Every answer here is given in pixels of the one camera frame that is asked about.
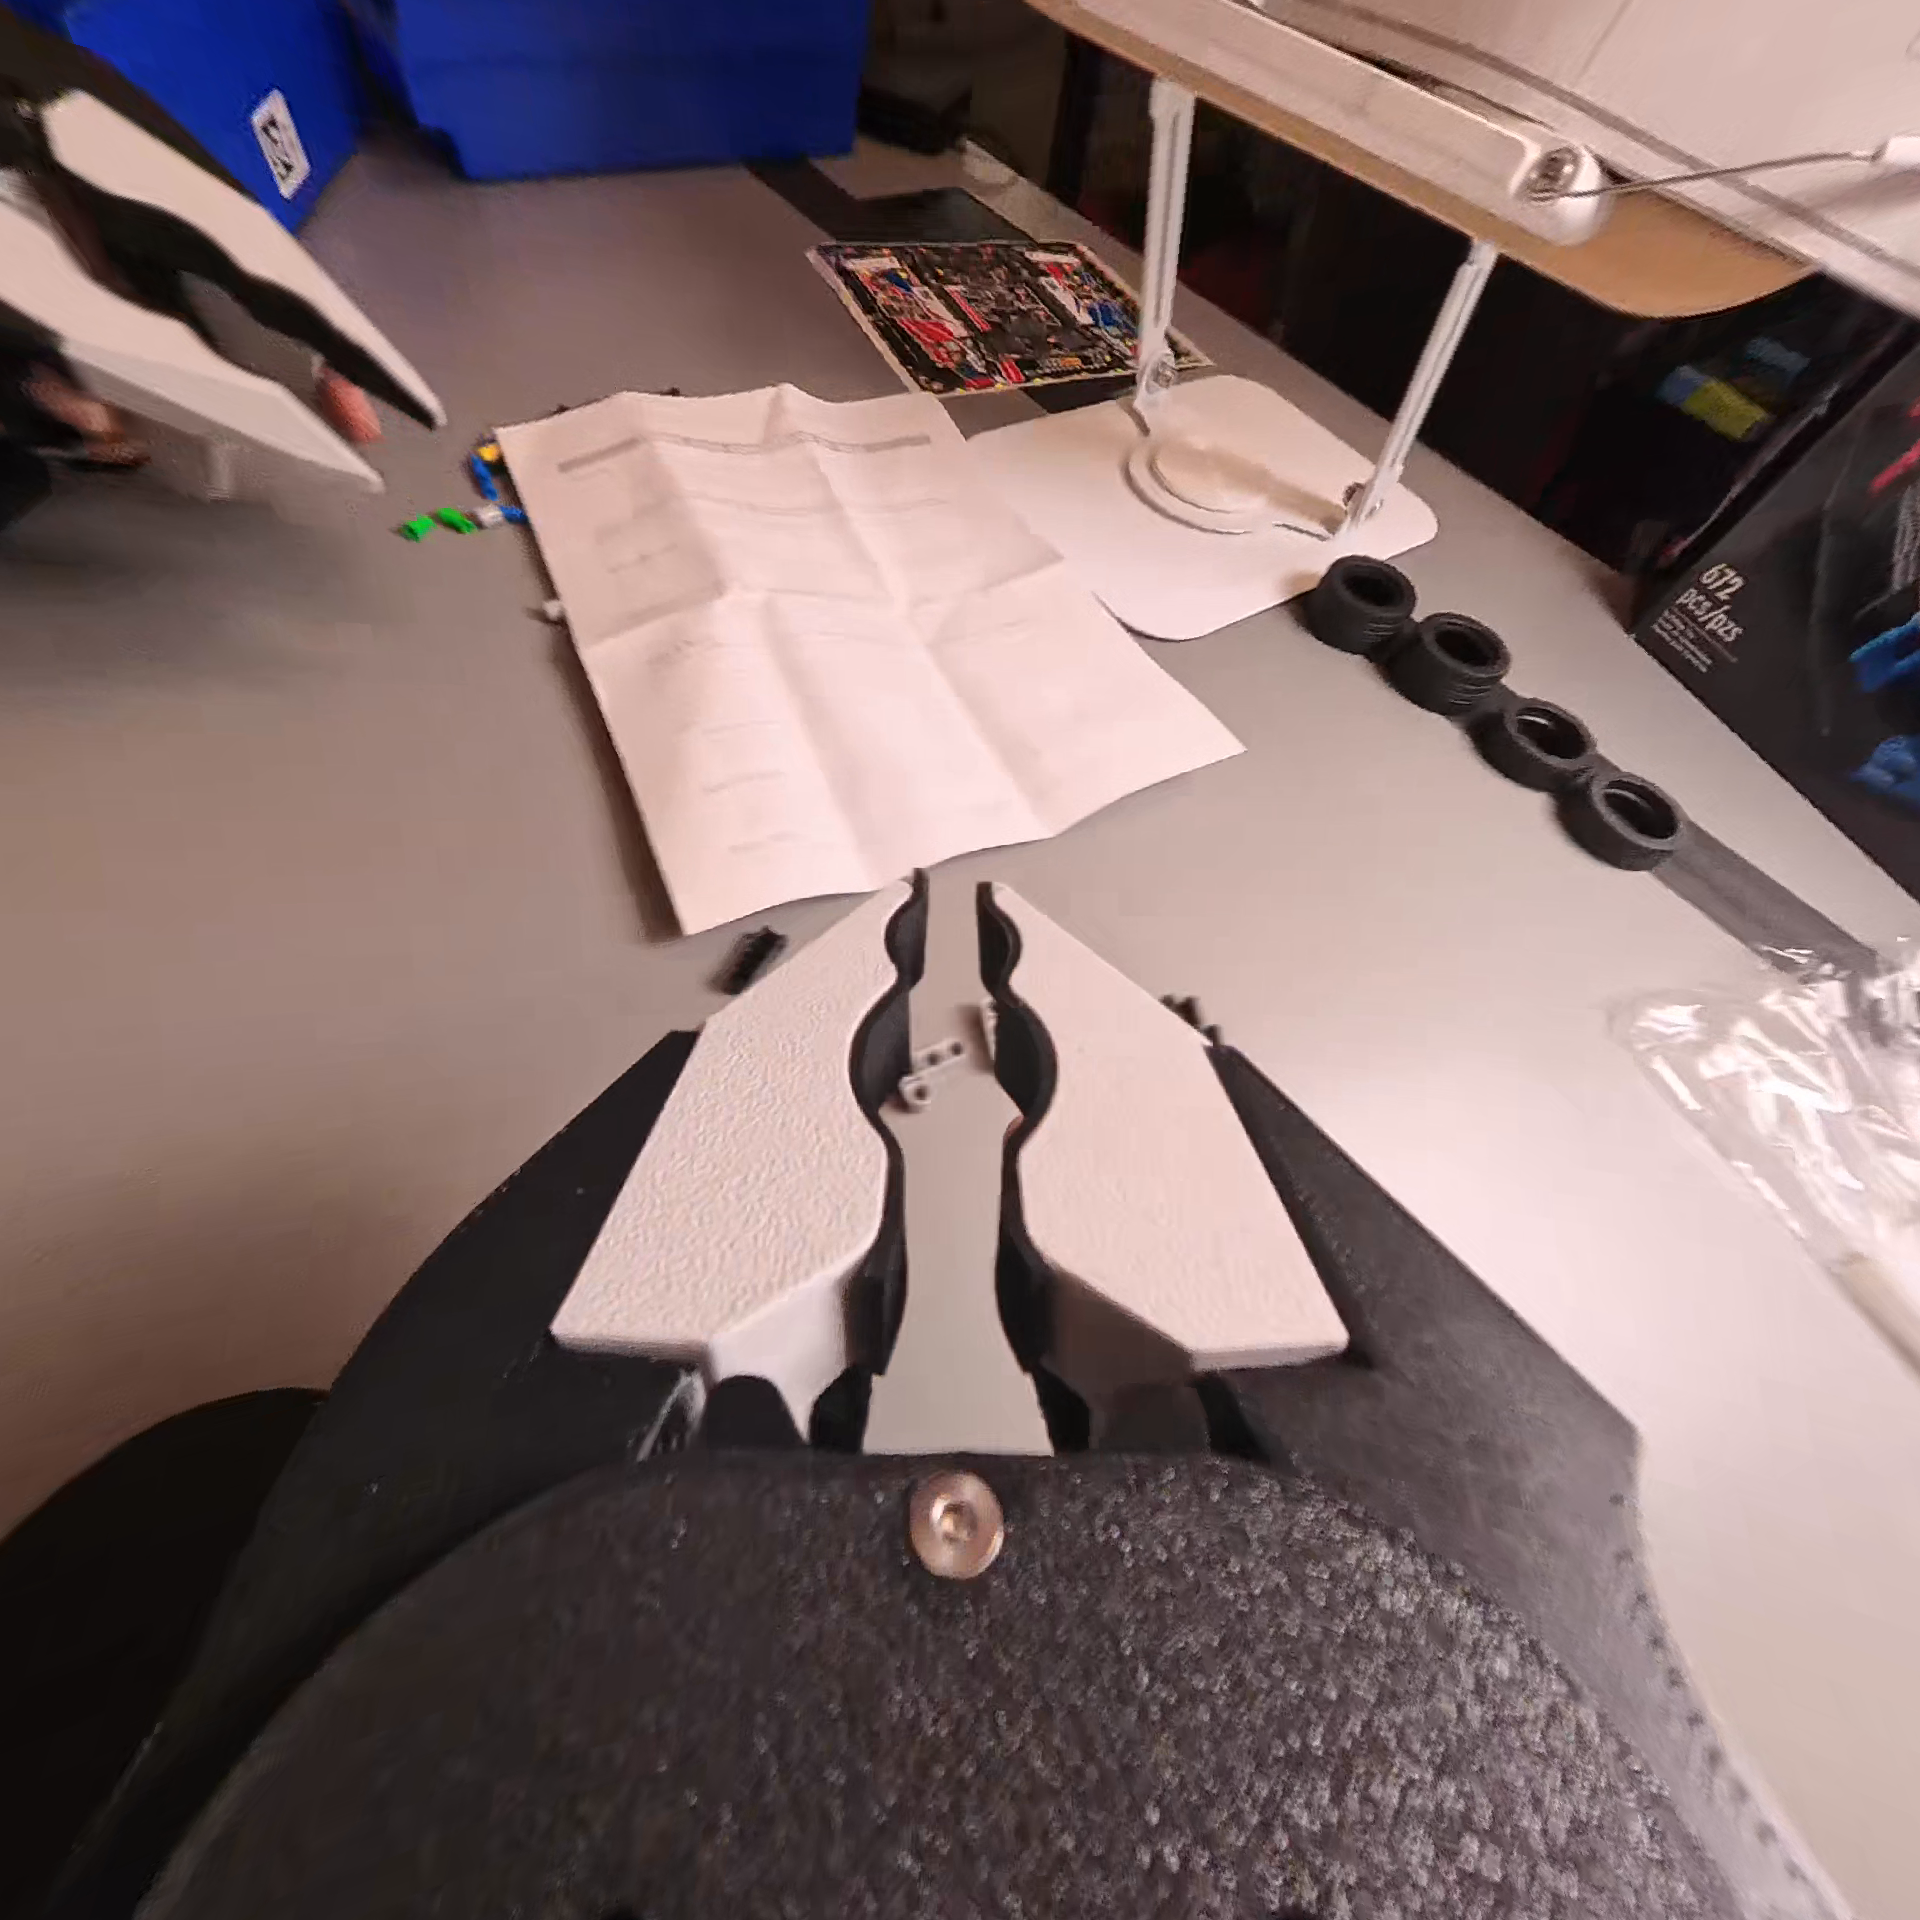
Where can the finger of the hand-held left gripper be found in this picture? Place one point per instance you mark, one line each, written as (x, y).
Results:
(166, 188)
(150, 360)

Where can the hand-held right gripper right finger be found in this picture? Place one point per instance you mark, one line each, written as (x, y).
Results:
(1171, 1201)

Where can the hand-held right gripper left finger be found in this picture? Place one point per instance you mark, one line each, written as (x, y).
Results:
(721, 1201)

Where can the pile of small colourful lego pins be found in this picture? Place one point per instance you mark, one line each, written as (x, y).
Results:
(480, 495)

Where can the black angled lego connector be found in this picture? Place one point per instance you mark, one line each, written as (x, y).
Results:
(751, 960)

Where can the black rubber lego tire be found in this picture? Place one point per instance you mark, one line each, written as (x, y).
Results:
(1622, 822)
(1448, 664)
(1530, 748)
(1358, 599)

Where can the black lego set box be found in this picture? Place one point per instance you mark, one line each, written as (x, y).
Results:
(1785, 645)

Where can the person's left hand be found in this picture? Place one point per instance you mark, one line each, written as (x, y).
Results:
(77, 417)

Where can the blue plastic bin with label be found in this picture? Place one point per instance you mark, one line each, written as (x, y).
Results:
(194, 77)

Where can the cluster of tiny black pins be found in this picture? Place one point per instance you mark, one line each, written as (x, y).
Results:
(1189, 1013)

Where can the blue plastic storage bin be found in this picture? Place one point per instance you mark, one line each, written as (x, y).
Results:
(630, 77)

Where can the white folded paper sheet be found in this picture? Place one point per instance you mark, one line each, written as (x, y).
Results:
(839, 630)

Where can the clear crumpled plastic bag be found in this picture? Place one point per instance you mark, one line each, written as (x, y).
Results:
(1785, 1110)

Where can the white book stand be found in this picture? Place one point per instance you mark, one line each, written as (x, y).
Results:
(1275, 578)

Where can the colourful holographic sticker sheet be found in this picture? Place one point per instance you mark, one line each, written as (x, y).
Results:
(1005, 317)

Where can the black crate with colourful bricks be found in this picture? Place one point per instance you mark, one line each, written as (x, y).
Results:
(1711, 399)

